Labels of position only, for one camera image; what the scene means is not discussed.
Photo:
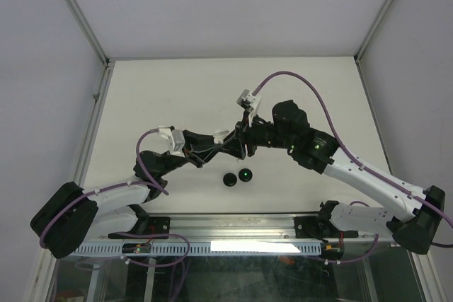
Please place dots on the white slotted cable duct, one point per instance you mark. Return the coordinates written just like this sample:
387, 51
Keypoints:
210, 248

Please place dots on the white earbud case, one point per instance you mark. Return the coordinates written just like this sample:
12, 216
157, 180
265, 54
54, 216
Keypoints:
220, 135

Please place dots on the aluminium frame post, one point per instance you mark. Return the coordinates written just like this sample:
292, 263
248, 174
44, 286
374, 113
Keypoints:
87, 30
376, 23

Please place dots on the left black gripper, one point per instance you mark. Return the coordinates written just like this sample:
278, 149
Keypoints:
195, 146

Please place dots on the aluminium mounting rail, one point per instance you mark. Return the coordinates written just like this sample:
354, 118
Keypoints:
226, 227

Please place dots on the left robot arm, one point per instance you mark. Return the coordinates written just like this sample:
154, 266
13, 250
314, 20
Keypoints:
146, 184

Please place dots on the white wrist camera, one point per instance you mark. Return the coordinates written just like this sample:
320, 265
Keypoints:
250, 103
175, 140

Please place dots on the black earbud case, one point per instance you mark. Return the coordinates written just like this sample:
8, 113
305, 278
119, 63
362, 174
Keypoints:
245, 175
230, 179

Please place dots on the left aluminium frame post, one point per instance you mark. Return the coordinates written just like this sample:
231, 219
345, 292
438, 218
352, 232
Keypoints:
87, 30

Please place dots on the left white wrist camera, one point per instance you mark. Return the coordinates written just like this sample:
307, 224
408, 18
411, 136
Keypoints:
175, 140

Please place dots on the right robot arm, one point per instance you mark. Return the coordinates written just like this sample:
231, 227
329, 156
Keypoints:
407, 213

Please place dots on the right aluminium frame post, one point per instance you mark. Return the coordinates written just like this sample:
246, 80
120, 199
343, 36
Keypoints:
376, 23

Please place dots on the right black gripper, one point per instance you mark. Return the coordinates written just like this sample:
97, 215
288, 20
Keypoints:
242, 136

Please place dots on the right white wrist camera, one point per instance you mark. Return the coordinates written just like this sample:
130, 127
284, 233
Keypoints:
250, 103

